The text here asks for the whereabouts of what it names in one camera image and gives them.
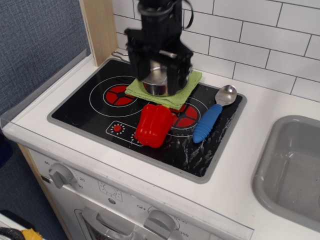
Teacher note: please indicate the grey plastic sink basin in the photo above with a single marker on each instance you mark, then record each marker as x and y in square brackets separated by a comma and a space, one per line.
[287, 179]

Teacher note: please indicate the yellow object at corner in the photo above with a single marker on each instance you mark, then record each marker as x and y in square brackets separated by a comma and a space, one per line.
[30, 234]

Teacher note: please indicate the white toy oven front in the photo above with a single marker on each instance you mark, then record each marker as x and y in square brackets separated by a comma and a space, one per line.
[94, 210]

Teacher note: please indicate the blue handled metal spoon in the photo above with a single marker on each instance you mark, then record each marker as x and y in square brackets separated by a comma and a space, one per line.
[225, 96]

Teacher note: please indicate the wooden side post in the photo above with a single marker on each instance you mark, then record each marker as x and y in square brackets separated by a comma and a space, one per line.
[99, 21]

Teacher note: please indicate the grey left oven knob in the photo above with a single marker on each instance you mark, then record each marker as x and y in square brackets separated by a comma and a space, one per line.
[61, 175]

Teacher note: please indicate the green folded cloth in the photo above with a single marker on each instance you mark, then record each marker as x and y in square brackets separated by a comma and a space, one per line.
[176, 101]

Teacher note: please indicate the black toy stovetop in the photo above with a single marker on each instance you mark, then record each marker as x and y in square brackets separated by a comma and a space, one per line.
[100, 110]

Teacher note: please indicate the grey oven knob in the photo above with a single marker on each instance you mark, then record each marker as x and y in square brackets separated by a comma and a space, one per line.
[61, 175]
[160, 224]

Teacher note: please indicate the silver metal pot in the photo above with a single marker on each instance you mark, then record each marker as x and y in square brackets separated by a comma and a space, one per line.
[156, 83]

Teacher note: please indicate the red plastic bell pepper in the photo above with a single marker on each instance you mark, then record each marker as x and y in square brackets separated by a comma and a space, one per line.
[154, 124]

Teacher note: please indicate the grey right oven knob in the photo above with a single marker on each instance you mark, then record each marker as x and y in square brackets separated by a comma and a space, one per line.
[160, 224]

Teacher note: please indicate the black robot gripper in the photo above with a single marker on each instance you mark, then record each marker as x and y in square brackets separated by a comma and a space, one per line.
[161, 31]

